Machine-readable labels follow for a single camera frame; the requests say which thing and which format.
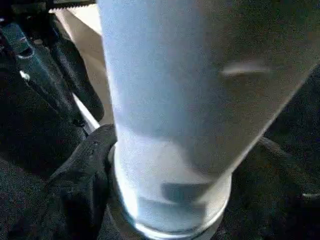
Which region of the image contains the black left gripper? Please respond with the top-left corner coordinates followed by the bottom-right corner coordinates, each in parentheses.
top-left (0, 0), bottom-right (97, 131)

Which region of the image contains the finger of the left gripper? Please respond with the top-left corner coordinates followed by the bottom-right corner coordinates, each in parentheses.
top-left (49, 27), bottom-right (105, 122)

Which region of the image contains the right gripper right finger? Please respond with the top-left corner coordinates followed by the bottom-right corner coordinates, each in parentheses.
top-left (219, 136), bottom-right (320, 240)

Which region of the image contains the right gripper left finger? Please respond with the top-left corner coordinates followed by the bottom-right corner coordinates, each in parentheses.
top-left (44, 123), bottom-right (118, 240)

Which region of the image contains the white plastic table leg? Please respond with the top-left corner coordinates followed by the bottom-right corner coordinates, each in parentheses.
top-left (96, 0), bottom-right (320, 233)

